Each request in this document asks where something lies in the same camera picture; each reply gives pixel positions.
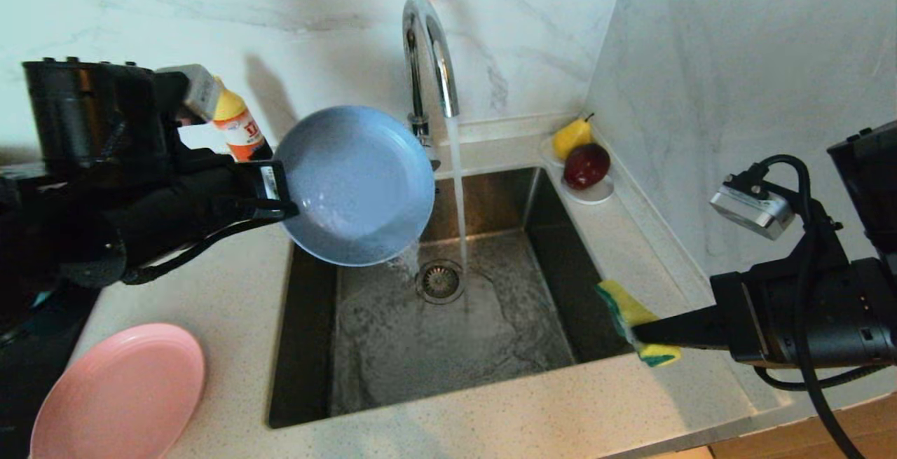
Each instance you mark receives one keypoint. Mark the black induction cooktop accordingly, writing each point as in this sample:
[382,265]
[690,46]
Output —
[35,375]

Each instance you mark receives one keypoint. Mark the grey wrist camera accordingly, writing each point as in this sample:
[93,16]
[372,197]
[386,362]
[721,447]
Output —
[196,91]
[750,207]

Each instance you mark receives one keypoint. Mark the wooden cabinet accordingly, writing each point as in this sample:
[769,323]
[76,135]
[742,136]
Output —
[827,438]

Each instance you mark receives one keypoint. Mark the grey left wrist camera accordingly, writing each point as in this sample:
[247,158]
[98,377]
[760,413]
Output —
[196,91]

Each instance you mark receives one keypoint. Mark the stainless steel sink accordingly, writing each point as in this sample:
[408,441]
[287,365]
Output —
[455,354]

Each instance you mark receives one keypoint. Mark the running water stream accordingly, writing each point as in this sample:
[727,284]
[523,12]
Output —
[459,200]

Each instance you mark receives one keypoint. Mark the yellow pear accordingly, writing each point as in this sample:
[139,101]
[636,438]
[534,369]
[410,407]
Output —
[569,138]

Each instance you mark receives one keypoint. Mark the dark red apple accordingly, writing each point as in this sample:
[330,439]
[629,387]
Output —
[586,166]

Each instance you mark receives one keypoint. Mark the small white dish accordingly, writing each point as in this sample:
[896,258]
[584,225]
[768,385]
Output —
[545,151]
[596,196]

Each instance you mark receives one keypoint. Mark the blue plastic plate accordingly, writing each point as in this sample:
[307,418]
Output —
[357,186]

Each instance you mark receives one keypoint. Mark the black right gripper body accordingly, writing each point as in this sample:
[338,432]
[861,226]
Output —
[841,319]

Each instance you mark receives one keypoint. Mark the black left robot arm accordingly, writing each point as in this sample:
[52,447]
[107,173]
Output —
[84,129]

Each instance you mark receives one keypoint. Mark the metal sink drain strainer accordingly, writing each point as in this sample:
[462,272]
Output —
[439,282]

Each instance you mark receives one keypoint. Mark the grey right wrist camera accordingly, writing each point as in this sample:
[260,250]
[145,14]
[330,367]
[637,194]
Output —
[750,207]

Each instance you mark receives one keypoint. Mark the pink plastic plate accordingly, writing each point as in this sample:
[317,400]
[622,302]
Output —
[119,396]

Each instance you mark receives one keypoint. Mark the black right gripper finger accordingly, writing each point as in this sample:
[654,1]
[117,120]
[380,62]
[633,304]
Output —
[687,329]

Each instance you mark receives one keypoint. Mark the chrome faucet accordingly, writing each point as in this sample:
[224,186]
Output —
[420,59]

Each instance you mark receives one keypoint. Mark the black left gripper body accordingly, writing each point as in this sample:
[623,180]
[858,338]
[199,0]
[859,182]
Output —
[189,207]

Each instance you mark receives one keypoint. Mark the yellow orange dish soap bottle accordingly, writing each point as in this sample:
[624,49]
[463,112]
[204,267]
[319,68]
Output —
[238,126]

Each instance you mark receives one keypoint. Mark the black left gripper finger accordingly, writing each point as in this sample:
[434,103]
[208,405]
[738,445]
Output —
[277,189]

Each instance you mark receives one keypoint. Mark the yellow fish-shaped sponge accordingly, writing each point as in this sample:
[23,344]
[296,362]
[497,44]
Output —
[624,305]

